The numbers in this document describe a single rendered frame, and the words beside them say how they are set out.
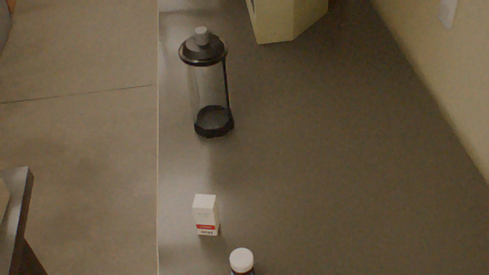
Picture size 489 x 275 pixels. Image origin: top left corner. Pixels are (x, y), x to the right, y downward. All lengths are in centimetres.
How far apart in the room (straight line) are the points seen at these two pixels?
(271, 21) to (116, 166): 135
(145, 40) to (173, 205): 245
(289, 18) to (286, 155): 49
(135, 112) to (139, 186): 56
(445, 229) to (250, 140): 47
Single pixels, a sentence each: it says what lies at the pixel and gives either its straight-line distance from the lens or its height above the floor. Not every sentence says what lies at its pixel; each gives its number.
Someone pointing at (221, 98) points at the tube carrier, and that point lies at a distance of 113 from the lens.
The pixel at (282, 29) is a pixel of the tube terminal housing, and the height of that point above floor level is 98.
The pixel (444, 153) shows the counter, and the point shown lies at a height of 94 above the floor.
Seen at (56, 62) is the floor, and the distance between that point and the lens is 344.
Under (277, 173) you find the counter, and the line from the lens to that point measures 110.
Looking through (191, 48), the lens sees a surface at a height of 118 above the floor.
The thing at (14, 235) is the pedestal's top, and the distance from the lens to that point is 114.
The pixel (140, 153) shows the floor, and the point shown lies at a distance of 258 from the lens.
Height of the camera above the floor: 175
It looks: 44 degrees down
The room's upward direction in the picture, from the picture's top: 5 degrees counter-clockwise
